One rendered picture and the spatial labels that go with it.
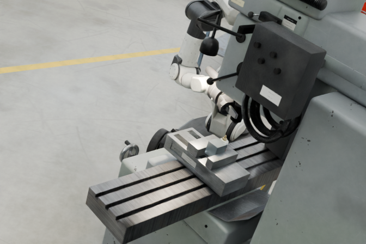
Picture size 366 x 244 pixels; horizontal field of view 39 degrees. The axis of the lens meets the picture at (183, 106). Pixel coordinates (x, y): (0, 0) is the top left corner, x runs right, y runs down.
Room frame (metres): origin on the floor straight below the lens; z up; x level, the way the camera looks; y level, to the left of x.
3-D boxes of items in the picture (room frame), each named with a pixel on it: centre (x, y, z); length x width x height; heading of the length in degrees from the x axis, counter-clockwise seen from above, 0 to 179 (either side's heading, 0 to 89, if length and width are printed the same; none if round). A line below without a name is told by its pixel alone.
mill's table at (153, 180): (1.86, -0.25, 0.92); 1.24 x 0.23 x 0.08; 140
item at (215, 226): (1.82, -0.21, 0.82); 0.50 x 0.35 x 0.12; 50
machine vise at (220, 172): (1.79, -0.15, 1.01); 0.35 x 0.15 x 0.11; 50
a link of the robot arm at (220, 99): (1.90, -0.16, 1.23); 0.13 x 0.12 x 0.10; 125
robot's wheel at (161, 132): (2.58, 0.07, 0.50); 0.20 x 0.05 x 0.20; 158
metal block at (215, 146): (1.78, -0.17, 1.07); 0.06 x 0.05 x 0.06; 140
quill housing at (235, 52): (1.82, -0.22, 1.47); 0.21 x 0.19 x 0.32; 140
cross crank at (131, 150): (2.15, 0.17, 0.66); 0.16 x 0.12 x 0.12; 50
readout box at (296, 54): (1.37, -0.23, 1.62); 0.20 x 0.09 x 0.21; 50
